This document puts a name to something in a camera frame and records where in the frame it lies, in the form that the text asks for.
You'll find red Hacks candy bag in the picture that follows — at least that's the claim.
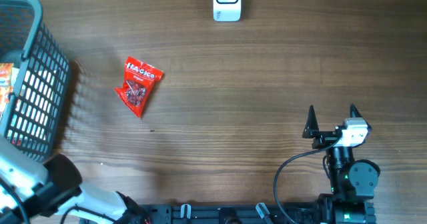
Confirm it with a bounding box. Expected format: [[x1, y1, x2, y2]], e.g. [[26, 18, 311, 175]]
[[115, 56, 164, 118]]

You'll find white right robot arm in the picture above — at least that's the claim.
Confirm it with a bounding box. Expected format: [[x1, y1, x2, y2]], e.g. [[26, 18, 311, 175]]
[[302, 105, 380, 223]]

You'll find grey plastic shopping basket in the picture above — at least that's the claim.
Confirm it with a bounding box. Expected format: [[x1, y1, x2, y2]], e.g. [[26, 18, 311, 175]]
[[1, 0, 71, 162]]

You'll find black aluminium mounting rail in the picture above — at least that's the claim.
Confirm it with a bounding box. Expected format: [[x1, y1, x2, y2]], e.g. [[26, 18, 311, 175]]
[[143, 203, 377, 224]]

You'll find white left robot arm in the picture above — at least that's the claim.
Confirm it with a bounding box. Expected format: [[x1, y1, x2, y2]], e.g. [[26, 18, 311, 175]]
[[1, 137, 151, 224]]

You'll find orange small carton box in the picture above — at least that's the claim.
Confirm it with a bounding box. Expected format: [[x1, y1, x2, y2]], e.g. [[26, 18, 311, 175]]
[[0, 63, 14, 114]]

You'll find white barcode scanner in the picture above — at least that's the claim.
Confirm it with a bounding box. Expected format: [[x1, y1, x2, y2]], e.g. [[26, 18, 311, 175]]
[[213, 0, 242, 22]]

